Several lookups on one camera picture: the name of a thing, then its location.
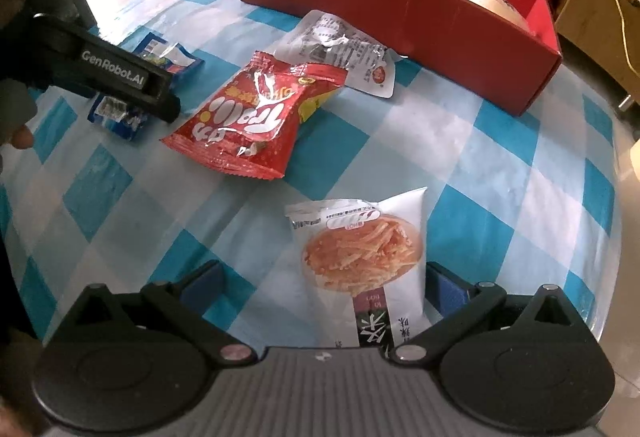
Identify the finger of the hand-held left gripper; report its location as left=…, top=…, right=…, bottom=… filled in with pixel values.
left=31, top=13, right=182, bottom=122

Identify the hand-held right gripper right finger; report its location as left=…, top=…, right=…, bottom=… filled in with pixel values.
left=385, top=261, right=598, bottom=365

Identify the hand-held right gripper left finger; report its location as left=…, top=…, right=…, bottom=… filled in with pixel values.
left=47, top=259, right=258, bottom=365

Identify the blue snack packet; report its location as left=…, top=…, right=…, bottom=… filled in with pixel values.
left=87, top=33, right=206, bottom=141

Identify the white noodle snack packet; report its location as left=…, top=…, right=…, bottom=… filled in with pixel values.
left=285, top=187, right=431, bottom=350

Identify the clear round cake packet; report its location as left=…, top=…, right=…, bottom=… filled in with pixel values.
left=446, top=0, right=532, bottom=25

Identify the person's left hand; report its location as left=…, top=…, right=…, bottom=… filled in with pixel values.
left=0, top=79, right=40, bottom=152

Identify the red snack packet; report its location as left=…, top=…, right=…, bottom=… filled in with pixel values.
left=160, top=49, right=349, bottom=181

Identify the silver white snack packet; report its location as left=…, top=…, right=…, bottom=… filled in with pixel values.
left=274, top=9, right=401, bottom=98

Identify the wooden tv cabinet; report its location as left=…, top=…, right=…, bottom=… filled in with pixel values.
left=167, top=0, right=640, bottom=112

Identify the yellow cable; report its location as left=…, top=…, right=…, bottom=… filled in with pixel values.
left=599, top=0, right=637, bottom=68

